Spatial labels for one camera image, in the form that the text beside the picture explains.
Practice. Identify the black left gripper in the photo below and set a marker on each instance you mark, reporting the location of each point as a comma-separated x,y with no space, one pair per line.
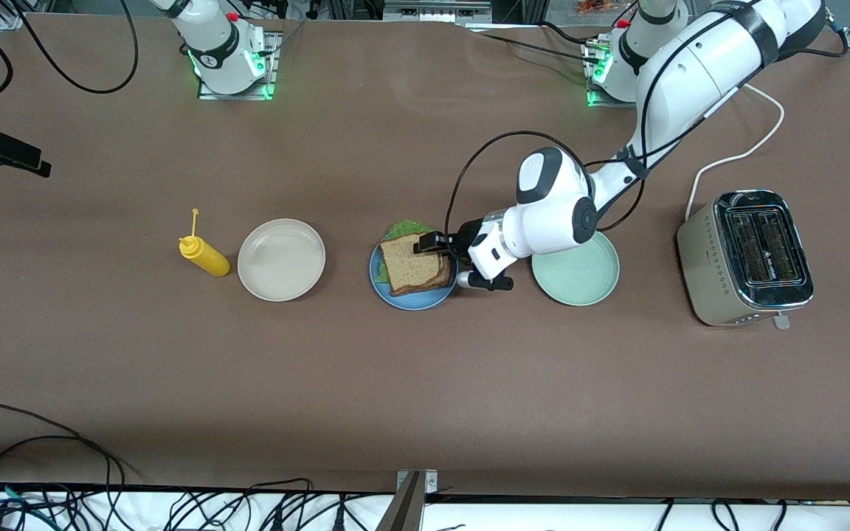
461,243

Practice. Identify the green lettuce leaf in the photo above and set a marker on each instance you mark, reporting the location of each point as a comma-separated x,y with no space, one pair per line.
410,226

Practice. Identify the brown bread slice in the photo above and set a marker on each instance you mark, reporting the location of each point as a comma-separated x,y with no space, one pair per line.
425,290
410,265

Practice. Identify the yellow squeeze bottle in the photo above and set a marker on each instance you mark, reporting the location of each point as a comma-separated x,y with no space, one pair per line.
209,262

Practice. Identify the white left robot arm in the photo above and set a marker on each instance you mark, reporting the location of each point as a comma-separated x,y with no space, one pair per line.
690,66

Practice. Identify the blue round plate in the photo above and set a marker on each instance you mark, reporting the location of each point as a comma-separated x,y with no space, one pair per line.
414,303

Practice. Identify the pale green round plate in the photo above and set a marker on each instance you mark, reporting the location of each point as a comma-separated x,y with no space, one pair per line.
580,282

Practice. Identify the beige round plate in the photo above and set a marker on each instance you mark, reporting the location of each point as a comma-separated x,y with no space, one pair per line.
281,259

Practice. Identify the grey metal device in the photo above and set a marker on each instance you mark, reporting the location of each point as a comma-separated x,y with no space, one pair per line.
436,9

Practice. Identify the beige chrome toaster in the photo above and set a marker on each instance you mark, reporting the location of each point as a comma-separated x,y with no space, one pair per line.
705,273

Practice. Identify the grey aluminium bar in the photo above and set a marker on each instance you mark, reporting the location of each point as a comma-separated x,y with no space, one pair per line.
401,512

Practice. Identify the orange packet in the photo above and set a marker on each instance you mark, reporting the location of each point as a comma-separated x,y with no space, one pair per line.
598,6

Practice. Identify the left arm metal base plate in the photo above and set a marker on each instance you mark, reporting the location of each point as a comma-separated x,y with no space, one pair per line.
596,103

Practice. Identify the metal table edge bracket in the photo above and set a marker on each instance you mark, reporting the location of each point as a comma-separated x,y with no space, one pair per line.
431,479

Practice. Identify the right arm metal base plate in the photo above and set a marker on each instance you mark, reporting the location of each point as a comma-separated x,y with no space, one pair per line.
274,74

